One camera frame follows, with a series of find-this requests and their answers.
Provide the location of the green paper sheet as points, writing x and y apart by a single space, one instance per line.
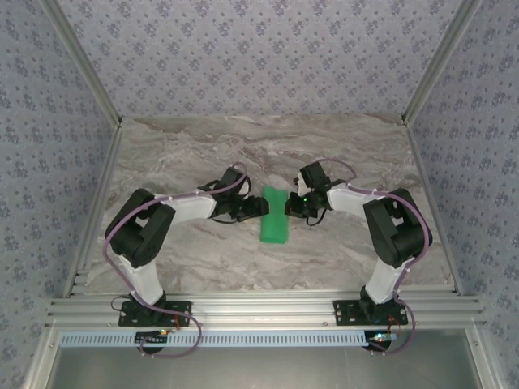
275 227

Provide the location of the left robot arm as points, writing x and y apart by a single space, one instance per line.
190 208

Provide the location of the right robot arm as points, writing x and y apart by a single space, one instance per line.
348 200

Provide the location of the aluminium cross beam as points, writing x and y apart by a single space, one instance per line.
263 310

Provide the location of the small circuit board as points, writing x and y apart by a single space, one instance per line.
381 338
152 337

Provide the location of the grey metal panel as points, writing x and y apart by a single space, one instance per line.
263 368

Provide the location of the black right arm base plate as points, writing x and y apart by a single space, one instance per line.
344 312

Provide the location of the aluminium side rail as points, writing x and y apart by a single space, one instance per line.
420 170
104 182

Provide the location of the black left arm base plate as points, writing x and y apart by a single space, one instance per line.
178 310

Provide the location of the aluminium frame post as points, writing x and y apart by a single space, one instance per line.
433 69
90 69

